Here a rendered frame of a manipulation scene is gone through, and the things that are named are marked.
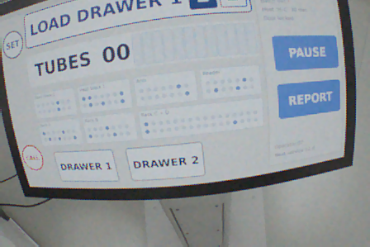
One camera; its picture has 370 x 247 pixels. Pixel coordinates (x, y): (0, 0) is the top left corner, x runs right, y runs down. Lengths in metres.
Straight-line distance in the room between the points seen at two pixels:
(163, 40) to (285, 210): 1.17
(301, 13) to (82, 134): 0.32
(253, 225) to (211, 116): 1.03
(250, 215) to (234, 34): 1.09
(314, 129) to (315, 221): 1.06
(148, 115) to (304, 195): 1.16
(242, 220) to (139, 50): 1.09
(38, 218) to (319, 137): 1.40
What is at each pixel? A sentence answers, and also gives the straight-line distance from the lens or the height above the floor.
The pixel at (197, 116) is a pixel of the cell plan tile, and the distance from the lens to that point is 0.49.
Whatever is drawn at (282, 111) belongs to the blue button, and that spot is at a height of 1.04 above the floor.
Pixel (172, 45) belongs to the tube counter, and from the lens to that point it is 0.47.
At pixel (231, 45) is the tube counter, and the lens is 0.48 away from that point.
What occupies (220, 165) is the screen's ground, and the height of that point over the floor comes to 0.99.
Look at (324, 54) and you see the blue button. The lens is 0.50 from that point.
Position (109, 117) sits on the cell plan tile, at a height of 1.05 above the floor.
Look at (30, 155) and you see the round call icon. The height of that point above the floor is 1.02.
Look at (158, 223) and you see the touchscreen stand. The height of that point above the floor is 0.03.
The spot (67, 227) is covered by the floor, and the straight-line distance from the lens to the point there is 1.65.
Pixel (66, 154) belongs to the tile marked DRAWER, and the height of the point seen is 1.02.
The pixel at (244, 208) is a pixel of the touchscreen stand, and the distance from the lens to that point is 1.50.
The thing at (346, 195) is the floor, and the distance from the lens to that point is 1.63.
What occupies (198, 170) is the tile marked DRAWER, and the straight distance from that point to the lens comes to 0.52.
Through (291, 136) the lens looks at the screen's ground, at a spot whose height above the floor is 1.01.
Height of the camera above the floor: 1.46
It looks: 56 degrees down
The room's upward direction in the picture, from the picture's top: 10 degrees counter-clockwise
